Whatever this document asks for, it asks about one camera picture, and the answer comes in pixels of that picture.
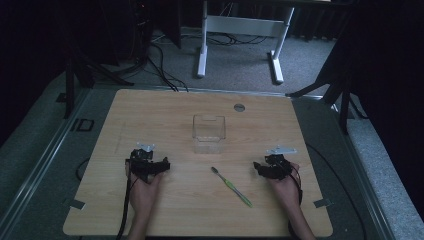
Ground green toothbrush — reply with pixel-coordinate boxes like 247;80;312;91
210;166;254;209

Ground black cables under desk frame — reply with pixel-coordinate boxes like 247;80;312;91
205;32;268;47

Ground black floor cable bundle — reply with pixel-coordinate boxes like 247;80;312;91
145;42;190;93

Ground grey tape piece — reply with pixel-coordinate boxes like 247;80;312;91
313;198;333;209
63;198;86;211

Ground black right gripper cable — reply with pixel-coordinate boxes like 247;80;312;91
289;163;304;206

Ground person's right hand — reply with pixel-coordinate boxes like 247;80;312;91
267;162;303;215

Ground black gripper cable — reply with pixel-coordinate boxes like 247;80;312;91
289;163;304;206
115;162;140;240

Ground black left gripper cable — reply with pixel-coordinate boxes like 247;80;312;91
115;162;140;240

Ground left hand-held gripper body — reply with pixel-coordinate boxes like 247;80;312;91
125;142;158;184

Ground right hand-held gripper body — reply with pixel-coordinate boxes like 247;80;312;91
264;144;298;181

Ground black cable loop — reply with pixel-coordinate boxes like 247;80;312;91
75;157;91;182

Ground metal floor rail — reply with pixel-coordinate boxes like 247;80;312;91
0;87;92;229
331;102;395;240

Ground black tripod stand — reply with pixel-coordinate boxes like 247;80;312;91
285;66;368;135
54;49;135;120

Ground dark computer tower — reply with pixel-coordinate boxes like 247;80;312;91
129;0;155;65

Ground clear plastic box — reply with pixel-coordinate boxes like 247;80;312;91
192;114;227;155

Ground white desk frame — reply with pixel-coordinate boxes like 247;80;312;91
196;0;296;85

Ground thin black cable on mat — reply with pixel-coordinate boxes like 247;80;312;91
305;143;368;240

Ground person's left hand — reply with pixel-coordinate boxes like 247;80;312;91
125;165;165;218

